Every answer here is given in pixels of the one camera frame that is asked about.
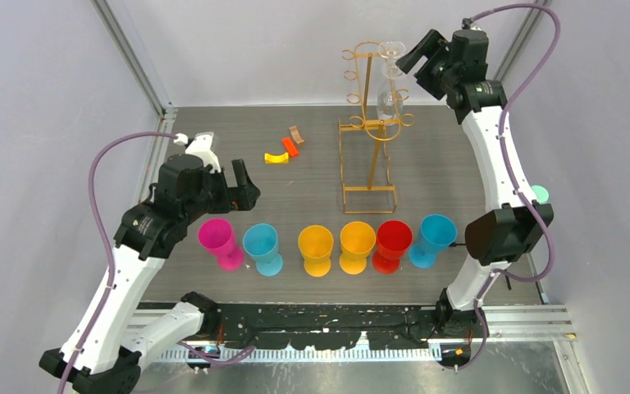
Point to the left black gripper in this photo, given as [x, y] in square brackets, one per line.
[234, 198]

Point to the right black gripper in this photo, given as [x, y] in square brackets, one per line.
[440, 49]

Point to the clear wine glass front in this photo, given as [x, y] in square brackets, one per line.
[390, 99]

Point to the clear wine glass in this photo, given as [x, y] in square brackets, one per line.
[391, 49]
[390, 99]

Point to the pink plastic wine glass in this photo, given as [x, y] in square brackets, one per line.
[217, 237]

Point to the blue wine glass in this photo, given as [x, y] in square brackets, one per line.
[436, 233]
[261, 243]

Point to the yellow wine glass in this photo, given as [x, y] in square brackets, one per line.
[357, 240]
[316, 244]

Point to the yellow wine glass front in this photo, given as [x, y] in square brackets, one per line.
[357, 240]

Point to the red plastic wine glass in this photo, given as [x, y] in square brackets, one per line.
[394, 238]

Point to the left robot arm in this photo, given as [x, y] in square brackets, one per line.
[100, 357]

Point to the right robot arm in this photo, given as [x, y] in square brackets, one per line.
[455, 70]

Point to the clear wine glass rear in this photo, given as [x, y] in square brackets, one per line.
[391, 49]

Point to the gold wine glass rack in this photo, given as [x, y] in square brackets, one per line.
[365, 163]

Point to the yellow arch block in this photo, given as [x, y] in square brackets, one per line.
[270, 158]

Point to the orange block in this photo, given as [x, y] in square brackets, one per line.
[290, 147]

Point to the brown arch block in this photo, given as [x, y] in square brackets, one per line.
[295, 135]

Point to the mint green bottle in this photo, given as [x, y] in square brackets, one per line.
[541, 193]

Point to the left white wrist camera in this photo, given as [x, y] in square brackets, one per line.
[201, 146]

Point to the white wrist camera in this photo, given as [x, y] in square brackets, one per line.
[467, 24]
[201, 146]

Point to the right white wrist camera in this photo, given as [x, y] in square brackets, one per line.
[467, 24]

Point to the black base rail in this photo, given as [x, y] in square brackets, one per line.
[341, 333]

